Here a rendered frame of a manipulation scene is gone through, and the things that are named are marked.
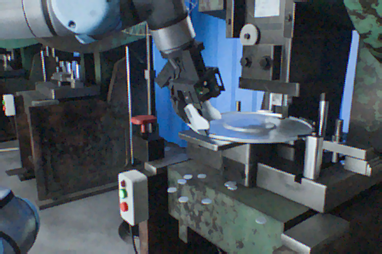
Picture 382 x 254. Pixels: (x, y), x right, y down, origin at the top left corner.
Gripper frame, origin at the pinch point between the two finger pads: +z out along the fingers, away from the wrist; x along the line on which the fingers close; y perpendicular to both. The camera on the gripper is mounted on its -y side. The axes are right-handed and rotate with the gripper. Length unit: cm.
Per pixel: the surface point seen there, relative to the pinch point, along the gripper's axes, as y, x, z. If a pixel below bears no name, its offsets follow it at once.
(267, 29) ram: 1.8, 26.3, -11.4
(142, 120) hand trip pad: -29.4, 1.7, 5.0
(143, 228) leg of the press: -23.0, -15.7, 30.1
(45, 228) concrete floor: -123, -35, 72
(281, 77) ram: 6.7, 21.6, -1.6
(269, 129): 7.3, 12.4, 7.1
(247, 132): 5.1, 7.9, 5.2
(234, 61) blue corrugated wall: -119, 131, 56
